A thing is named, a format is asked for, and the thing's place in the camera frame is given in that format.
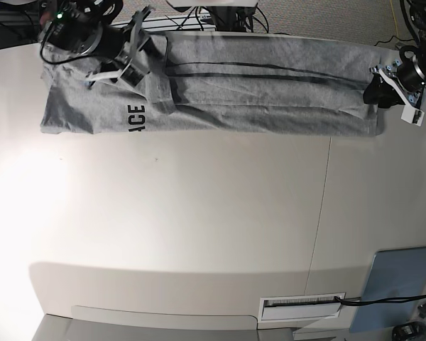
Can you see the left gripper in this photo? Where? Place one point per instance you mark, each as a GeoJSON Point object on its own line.
{"type": "Point", "coordinates": [409, 74]}

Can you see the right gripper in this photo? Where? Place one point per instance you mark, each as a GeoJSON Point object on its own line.
{"type": "Point", "coordinates": [119, 47]}

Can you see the grey T-shirt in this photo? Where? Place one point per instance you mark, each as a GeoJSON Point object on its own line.
{"type": "Point", "coordinates": [267, 84]}

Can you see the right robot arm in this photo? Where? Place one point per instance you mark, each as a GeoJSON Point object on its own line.
{"type": "Point", "coordinates": [83, 30]}

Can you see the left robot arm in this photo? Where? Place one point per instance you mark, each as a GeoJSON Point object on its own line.
{"type": "Point", "coordinates": [414, 15]}

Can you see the black central stand base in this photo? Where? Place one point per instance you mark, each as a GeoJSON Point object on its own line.
{"type": "Point", "coordinates": [225, 16]}

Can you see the blue-grey pad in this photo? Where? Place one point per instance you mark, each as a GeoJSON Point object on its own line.
{"type": "Point", "coordinates": [394, 273]}

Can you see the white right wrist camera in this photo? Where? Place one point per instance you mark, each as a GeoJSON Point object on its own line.
{"type": "Point", "coordinates": [131, 76]}

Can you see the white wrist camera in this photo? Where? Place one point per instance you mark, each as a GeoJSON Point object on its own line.
{"type": "Point", "coordinates": [131, 76]}
{"type": "Point", "coordinates": [412, 115]}

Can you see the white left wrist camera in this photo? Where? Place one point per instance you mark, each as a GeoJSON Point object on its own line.
{"type": "Point", "coordinates": [412, 115]}

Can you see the white cable grommet slot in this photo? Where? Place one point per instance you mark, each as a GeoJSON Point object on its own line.
{"type": "Point", "coordinates": [299, 308]}

